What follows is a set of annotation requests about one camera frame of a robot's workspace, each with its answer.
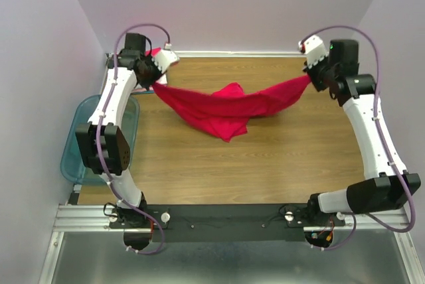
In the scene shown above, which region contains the folded pink t-shirt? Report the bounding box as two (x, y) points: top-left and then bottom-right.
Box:
(133, 86), (153, 92)

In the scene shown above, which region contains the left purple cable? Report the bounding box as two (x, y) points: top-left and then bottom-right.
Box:
(96, 23), (171, 218)

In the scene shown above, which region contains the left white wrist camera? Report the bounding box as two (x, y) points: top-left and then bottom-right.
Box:
(152, 49), (180, 74)

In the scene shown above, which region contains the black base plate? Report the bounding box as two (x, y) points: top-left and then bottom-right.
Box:
(105, 204), (345, 244)

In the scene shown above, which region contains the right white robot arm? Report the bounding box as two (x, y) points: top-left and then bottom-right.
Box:
(299, 35), (421, 226)

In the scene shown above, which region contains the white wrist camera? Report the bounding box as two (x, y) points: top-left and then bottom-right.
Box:
(298, 35), (329, 69)
(152, 49), (180, 74)

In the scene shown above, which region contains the teal plastic bin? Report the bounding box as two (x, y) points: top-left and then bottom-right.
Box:
(60, 95), (139, 186)

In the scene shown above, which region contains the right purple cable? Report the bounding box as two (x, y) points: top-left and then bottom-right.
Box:
(300, 25), (418, 234)

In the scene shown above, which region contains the metal lower shelf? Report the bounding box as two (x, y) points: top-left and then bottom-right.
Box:
(40, 230), (424, 283)

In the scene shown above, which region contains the aluminium frame rail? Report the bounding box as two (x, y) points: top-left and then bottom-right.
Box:
(54, 205), (408, 232)

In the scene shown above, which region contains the purple cable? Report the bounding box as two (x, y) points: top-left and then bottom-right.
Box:
(96, 23), (171, 218)
(300, 25), (418, 234)

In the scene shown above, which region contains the folded white t-shirt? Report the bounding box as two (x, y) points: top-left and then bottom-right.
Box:
(157, 74), (168, 86)

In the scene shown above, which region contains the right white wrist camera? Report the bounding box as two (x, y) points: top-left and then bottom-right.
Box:
(298, 35), (329, 69)

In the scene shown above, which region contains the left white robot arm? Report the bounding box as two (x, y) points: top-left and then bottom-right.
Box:
(75, 33), (179, 228)

